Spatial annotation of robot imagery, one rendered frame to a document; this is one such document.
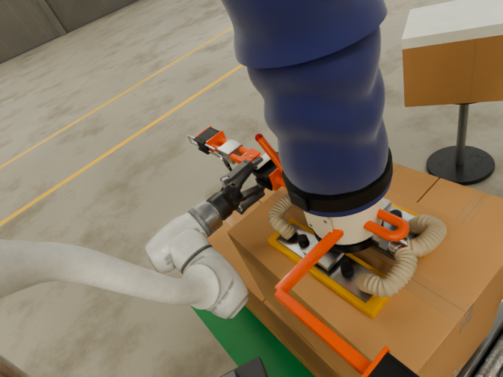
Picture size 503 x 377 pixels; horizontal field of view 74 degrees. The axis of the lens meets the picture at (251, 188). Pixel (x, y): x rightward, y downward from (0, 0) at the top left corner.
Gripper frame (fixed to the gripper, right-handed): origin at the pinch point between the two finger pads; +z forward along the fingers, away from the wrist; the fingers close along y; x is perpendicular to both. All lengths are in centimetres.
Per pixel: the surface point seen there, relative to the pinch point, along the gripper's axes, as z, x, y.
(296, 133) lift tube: -9.5, 30.8, -27.5
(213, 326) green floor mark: -40, -59, 120
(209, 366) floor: -55, -42, 120
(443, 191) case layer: 73, 14, 65
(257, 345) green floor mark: -29, -30, 120
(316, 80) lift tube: -7, 36, -37
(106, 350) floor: -100, -104, 120
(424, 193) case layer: 68, 8, 65
